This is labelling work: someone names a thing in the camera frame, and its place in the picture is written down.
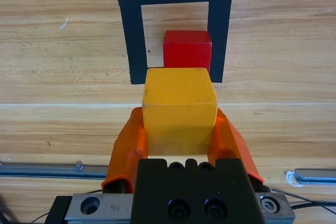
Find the yellow wooden cube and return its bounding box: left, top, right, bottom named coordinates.
left=141, top=67, right=219, bottom=156

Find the short metal table rail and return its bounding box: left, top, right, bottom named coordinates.
left=285, top=168, right=336, bottom=187

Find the long metal table rail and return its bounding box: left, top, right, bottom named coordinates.
left=0, top=160, right=110, bottom=180

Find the red wooden cube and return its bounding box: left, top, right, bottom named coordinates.
left=162, top=29, right=213, bottom=76

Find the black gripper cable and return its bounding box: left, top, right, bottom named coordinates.
left=290, top=200, right=336, bottom=210

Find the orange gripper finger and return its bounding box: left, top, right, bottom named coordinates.
left=101, top=107, right=148, bottom=195
left=208, top=108, right=271, bottom=194

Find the black tape square outline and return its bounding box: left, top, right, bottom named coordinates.
left=115, top=0, right=235, bottom=85

